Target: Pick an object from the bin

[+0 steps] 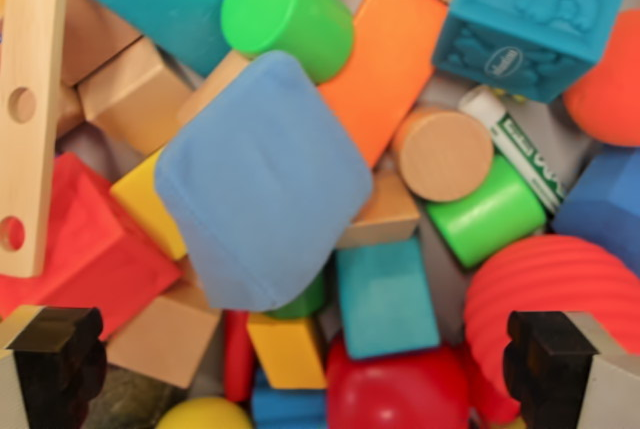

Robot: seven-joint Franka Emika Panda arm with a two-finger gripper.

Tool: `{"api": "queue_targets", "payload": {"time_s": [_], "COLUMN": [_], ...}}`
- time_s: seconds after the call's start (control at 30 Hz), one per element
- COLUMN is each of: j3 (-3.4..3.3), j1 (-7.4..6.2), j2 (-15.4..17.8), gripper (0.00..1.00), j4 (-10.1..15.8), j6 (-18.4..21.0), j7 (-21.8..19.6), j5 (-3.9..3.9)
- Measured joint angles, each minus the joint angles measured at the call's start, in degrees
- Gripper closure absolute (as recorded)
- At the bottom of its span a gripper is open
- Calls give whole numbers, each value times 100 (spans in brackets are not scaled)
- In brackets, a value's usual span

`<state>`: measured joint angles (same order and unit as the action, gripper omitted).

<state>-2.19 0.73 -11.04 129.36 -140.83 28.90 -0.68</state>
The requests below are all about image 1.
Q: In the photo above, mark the brown wooden block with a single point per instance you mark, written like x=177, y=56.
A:
x=95, y=29

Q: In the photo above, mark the teal embossed rubber cube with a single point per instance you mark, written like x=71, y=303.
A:
x=525, y=14

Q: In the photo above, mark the dark green wooden cylinder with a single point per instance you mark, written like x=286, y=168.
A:
x=300, y=299

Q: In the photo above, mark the yellow wooden block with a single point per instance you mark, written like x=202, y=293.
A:
x=150, y=209
x=285, y=349

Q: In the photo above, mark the teal wooden block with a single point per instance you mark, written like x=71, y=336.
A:
x=385, y=299
x=165, y=4

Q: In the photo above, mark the natural wooden block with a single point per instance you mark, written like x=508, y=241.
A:
x=385, y=219
x=160, y=339

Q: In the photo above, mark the red ribbed rubber ball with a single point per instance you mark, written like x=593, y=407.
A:
x=540, y=289

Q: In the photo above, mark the flat red wooden block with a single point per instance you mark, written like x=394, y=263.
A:
x=237, y=354

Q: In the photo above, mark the glossy red ball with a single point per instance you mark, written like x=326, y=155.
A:
x=400, y=389

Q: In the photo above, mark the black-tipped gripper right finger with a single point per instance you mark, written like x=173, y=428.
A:
x=555, y=374

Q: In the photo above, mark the white green glue stick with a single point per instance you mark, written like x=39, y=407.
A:
x=520, y=149

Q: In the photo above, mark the dark weathered wooden block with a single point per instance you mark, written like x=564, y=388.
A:
x=125, y=399

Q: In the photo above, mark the light blue plush bean bag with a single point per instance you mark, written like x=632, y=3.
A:
x=265, y=184

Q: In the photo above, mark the dark blue foam block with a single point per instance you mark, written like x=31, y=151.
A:
x=605, y=204

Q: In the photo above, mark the light wooden block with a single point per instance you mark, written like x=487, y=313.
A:
x=135, y=104

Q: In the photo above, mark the yellow ball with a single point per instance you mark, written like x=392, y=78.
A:
x=205, y=414

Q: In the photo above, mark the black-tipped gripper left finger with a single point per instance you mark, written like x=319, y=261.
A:
x=45, y=364

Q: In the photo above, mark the wooden strip with holes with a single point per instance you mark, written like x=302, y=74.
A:
x=30, y=149

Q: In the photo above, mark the orange wooden block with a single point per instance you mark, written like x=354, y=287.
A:
x=385, y=59

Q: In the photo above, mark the red foam cube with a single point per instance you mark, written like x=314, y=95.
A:
x=85, y=249

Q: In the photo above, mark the orange foam ball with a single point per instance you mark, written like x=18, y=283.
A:
x=610, y=84

